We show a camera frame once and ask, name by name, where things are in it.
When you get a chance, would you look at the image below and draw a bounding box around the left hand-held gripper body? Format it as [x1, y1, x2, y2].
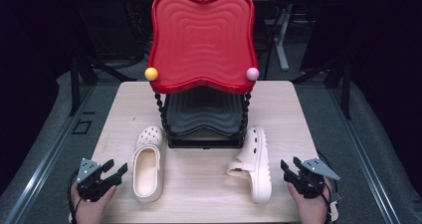
[77, 157, 117, 202]

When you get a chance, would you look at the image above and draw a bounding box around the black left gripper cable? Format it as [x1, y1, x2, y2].
[67, 170, 84, 224]

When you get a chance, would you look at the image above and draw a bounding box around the black cable at table edge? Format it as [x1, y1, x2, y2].
[316, 149, 343, 202]

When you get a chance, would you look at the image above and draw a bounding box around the cream clog shoe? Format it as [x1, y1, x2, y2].
[131, 124, 168, 204]
[226, 124, 273, 205]

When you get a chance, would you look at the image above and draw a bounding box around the aluminium floor rail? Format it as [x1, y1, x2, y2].
[2, 84, 98, 224]
[326, 84, 403, 224]

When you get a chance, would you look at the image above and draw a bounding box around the person's left hand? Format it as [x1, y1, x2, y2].
[70, 182, 118, 224]

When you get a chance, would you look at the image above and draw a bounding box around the black metal stand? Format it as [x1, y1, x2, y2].
[292, 54, 353, 120]
[69, 54, 137, 117]

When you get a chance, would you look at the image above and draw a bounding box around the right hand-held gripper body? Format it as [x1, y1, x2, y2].
[293, 157, 341, 199]

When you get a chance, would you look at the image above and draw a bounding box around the red and black shoe rack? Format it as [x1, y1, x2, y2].
[144, 0, 261, 149]

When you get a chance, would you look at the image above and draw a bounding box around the person's right hand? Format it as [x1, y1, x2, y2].
[287, 178, 333, 224]

